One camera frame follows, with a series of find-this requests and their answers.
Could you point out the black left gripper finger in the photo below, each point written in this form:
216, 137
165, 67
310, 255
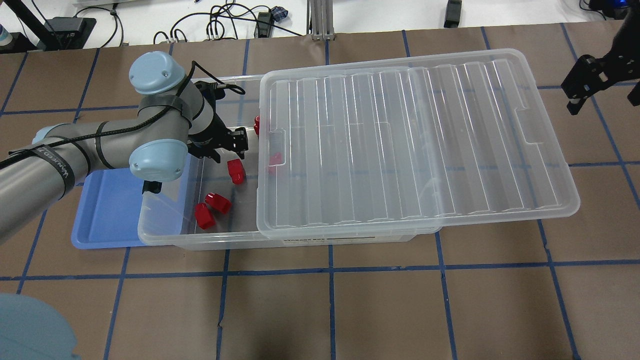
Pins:
242, 148
215, 155

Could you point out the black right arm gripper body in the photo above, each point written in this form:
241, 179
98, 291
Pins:
616, 58

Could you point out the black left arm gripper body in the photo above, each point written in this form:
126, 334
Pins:
216, 133

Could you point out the red block with peg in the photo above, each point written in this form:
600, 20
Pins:
236, 171

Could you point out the clear plastic box lid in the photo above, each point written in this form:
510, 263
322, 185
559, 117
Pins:
494, 152

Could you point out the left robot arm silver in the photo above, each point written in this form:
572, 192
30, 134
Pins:
176, 117

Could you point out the clear plastic storage box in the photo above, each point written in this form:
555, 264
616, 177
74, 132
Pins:
331, 160

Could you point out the red block middle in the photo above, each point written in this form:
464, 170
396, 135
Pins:
277, 165

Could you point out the red block front pair right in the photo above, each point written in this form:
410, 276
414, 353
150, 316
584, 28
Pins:
218, 203

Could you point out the red block pair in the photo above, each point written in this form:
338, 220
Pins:
218, 203
203, 216

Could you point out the red block front pair left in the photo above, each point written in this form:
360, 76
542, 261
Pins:
203, 216

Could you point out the blue plastic tray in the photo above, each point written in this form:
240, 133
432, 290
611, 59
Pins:
114, 212

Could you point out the black power adapter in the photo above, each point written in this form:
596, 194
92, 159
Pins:
453, 13

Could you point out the red block at back wall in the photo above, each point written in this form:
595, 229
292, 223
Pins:
257, 125

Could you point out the black box latch handle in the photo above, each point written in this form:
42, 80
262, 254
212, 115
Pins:
153, 187

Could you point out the aluminium frame post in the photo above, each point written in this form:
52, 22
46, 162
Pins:
320, 20

